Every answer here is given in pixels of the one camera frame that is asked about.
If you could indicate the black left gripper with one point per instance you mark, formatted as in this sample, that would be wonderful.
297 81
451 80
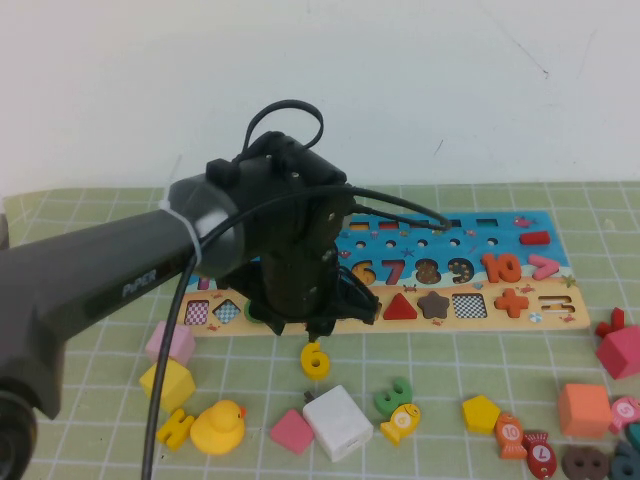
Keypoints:
295 290

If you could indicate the yellow wooden number six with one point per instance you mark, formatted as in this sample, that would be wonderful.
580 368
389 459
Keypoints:
310 352

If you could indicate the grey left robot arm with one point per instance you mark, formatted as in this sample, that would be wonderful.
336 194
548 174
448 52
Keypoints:
100 280

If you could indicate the green wooden circle piece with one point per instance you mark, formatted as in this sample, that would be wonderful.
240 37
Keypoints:
248 309

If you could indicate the red wooden triangle piece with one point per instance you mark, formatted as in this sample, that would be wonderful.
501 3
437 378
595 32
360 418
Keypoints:
401 310

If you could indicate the pink wooden diamond piece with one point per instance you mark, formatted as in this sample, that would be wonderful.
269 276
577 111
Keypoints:
292 432

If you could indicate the brown wooden star piece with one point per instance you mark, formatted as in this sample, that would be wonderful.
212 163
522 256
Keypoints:
435 306

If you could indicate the yellow H-shaped wooden piece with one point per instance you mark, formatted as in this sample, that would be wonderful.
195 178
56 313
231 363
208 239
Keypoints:
175 430

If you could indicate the yellow wooden pentagon piece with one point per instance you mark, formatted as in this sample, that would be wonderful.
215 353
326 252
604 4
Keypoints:
481 415

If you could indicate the blue wooden number puzzle board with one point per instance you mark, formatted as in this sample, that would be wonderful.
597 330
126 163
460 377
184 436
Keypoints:
505 237

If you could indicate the red wooden sign piece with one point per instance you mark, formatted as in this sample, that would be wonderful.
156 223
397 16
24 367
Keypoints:
616 322

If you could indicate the white charger block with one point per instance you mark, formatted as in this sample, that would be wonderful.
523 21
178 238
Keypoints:
337 422

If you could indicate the green wooden number three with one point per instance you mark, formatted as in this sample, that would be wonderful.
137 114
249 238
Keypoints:
387 400

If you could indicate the light pink wooden cube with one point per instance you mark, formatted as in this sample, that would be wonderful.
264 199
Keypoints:
182 345

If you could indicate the yellow rubber duck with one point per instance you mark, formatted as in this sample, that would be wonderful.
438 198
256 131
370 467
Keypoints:
217 430

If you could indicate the yellow wooden cube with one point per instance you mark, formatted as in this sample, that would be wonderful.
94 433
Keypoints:
177 387

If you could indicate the white zip tie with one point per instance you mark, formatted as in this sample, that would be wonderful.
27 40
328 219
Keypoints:
192 240

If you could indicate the yellow wooden fish six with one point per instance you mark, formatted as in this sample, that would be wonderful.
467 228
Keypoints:
400 424

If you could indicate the green checked tablecloth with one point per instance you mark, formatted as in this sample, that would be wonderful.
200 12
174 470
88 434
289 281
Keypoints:
450 365

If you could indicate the orange wooden number ten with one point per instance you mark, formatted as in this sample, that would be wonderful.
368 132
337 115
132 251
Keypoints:
492 270

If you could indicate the orange wooden plus sign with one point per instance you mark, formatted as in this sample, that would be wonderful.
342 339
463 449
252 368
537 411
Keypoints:
511 303

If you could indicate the orange wooden fish ten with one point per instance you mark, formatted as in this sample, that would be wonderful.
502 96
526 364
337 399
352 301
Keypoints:
511 435

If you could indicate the red wooden minus block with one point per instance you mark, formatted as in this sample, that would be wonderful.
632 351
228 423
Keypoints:
535 239

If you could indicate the pink wooden greater-than sign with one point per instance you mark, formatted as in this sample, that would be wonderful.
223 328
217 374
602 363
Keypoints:
547 267

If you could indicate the red wooden fish seven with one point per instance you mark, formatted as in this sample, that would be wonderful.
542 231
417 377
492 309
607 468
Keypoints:
541 455

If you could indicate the orange wooden cube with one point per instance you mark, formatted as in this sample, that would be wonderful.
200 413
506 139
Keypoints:
585 412

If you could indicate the brown wooden number eight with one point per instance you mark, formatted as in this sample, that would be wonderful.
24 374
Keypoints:
570 465

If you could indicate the grey object at table edge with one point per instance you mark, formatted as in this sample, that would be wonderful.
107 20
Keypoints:
4 232

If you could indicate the magenta wooden cube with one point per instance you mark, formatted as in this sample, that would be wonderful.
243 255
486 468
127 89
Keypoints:
622 352

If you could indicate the pink wooden fish five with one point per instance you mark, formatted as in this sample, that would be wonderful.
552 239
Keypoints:
625 412

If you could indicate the teal wooden number four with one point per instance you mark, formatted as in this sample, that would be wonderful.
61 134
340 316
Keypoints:
635 434

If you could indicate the dark blue wooden number nine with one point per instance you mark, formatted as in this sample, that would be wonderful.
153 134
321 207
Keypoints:
625 465

